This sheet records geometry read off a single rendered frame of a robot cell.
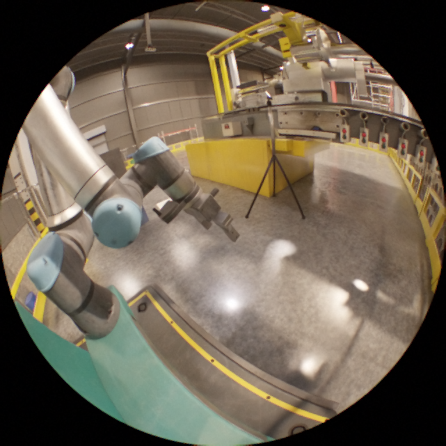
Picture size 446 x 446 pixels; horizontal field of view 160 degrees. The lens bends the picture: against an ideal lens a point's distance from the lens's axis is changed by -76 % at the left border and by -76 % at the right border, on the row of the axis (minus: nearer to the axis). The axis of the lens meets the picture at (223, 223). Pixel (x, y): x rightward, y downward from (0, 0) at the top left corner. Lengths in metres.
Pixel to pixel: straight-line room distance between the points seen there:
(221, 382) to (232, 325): 0.41
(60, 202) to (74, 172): 0.20
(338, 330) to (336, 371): 0.20
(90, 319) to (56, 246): 0.17
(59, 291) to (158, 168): 0.33
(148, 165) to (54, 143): 0.20
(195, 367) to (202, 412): 0.16
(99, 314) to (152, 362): 0.15
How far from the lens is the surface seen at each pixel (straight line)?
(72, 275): 0.37
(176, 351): 0.46
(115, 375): 0.40
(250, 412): 0.42
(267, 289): 0.86
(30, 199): 3.08
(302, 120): 1.73
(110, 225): 0.23
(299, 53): 1.58
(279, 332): 0.77
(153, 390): 0.35
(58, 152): 0.26
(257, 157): 1.62
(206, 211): 0.37
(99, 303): 0.41
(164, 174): 0.35
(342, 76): 1.80
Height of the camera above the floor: 0.73
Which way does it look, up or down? 34 degrees down
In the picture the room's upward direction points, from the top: 11 degrees counter-clockwise
